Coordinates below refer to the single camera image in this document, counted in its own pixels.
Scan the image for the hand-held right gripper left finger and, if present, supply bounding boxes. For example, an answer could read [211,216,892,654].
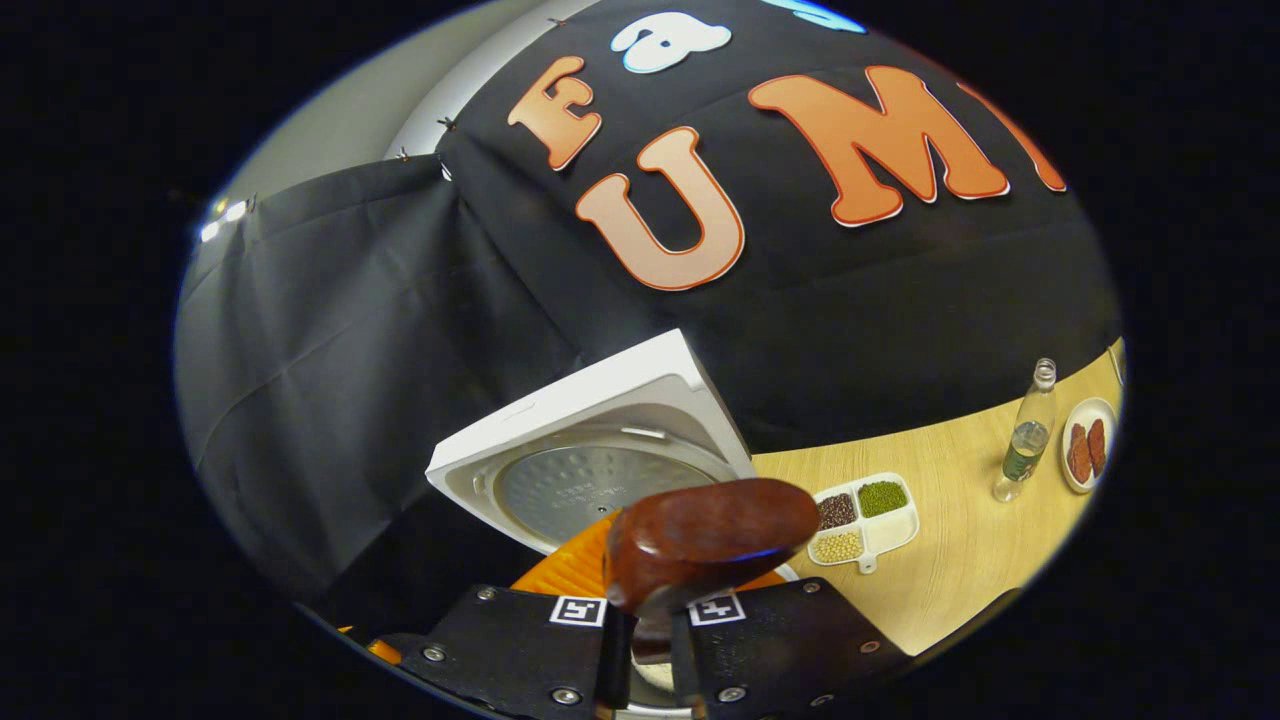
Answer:
[398,510,638,720]

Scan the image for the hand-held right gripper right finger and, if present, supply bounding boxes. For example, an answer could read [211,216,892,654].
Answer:
[668,568,913,720]

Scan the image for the brown wooden spoon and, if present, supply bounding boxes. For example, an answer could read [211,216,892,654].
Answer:
[602,477,822,663]

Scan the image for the white rice cooker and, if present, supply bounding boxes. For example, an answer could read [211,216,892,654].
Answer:
[424,329,803,713]

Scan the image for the white divided bean dish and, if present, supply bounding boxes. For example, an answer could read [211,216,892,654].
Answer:
[805,471,922,576]

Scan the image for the clear plastic water bottle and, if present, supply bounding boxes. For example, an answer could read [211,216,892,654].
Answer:
[991,357,1059,504]

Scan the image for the black backdrop cloth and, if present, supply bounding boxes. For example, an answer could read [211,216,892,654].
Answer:
[175,0,1123,623]

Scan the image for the white round plate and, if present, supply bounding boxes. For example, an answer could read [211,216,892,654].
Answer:
[1059,396,1119,496]

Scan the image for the ceiling light strip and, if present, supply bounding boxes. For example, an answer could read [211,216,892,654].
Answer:
[197,194,252,247]

